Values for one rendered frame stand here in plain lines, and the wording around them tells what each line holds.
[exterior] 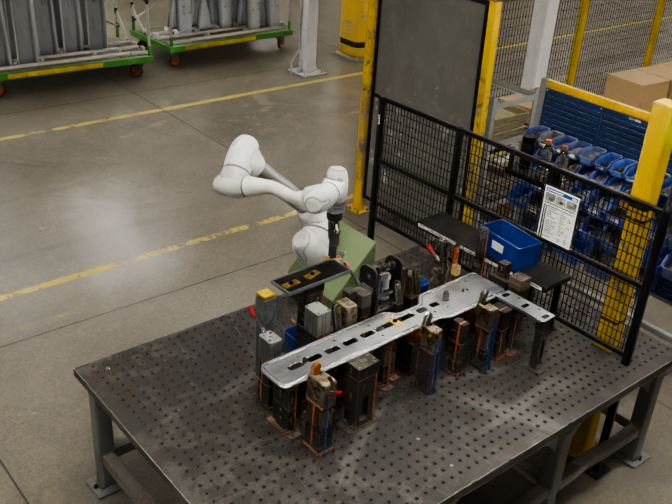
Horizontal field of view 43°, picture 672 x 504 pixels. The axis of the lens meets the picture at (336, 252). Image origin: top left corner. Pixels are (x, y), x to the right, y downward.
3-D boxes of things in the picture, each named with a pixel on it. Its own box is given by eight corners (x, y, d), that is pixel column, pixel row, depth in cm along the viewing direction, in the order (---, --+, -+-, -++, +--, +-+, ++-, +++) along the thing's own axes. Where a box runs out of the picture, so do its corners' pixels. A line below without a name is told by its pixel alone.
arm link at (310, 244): (304, 271, 450) (282, 253, 434) (313, 241, 457) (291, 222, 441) (330, 271, 442) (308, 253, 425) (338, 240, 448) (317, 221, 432)
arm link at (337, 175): (329, 192, 386) (316, 202, 375) (331, 160, 378) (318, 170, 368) (351, 197, 382) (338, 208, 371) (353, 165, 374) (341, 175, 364)
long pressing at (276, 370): (288, 394, 339) (288, 391, 338) (255, 367, 354) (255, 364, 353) (508, 291, 421) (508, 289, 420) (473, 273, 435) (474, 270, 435)
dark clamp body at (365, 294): (357, 368, 406) (363, 300, 388) (339, 354, 415) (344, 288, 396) (373, 360, 412) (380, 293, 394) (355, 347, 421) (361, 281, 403)
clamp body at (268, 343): (266, 414, 372) (268, 346, 355) (251, 401, 379) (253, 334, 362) (284, 405, 378) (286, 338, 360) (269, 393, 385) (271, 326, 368)
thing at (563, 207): (570, 253, 427) (582, 197, 413) (534, 235, 442) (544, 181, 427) (572, 251, 428) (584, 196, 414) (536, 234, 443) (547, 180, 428)
